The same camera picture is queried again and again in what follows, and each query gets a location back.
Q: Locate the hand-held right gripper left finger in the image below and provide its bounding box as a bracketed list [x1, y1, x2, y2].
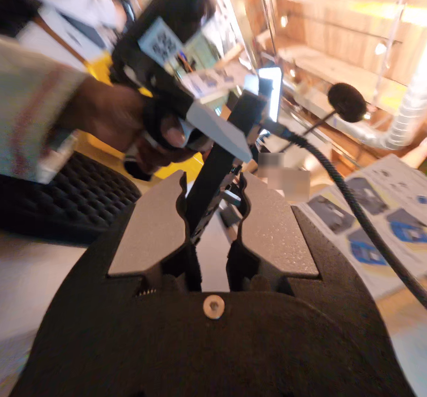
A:
[107, 170, 203, 292]

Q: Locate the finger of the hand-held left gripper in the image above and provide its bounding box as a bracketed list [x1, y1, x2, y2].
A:
[185, 101, 253, 164]

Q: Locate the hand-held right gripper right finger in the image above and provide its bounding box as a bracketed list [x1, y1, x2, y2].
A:
[226, 171, 320, 292]

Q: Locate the black usb hub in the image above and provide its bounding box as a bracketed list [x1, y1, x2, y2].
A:
[184, 89, 268, 245]

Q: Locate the yellow plastic bin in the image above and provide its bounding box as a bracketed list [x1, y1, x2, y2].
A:
[76, 50, 205, 184]

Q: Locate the black braided cable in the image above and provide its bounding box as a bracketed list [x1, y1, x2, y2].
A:
[260, 118, 427, 299]

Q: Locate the person's left forearm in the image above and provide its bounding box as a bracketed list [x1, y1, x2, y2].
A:
[0, 37, 91, 185]

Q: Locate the person's left hand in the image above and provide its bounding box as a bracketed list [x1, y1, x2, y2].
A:
[59, 77, 198, 171]

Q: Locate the instruction sheet board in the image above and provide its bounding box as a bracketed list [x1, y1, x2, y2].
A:
[182, 65, 249, 105]
[295, 153, 427, 300]

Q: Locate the led light panel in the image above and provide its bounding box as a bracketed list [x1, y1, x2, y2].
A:
[258, 66, 285, 123]

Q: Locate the black mesh wrist rest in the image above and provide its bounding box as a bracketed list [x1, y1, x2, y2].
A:
[0, 151, 143, 243]

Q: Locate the black round-top stand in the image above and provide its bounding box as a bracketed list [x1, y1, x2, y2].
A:
[284, 82, 368, 153]

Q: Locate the silver ventilation duct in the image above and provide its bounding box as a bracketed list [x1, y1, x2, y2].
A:
[337, 67, 427, 151]

